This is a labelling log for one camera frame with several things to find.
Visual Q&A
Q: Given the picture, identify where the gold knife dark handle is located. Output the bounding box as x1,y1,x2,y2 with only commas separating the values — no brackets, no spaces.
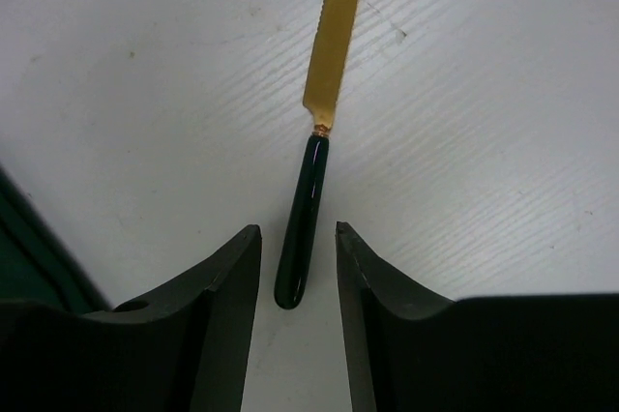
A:
274,0,359,309

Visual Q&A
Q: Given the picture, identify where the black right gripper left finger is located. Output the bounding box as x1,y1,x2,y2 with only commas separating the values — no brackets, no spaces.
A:
1,224,262,411

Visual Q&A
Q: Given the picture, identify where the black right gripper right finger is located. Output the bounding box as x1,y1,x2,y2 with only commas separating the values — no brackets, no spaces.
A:
336,222,618,411

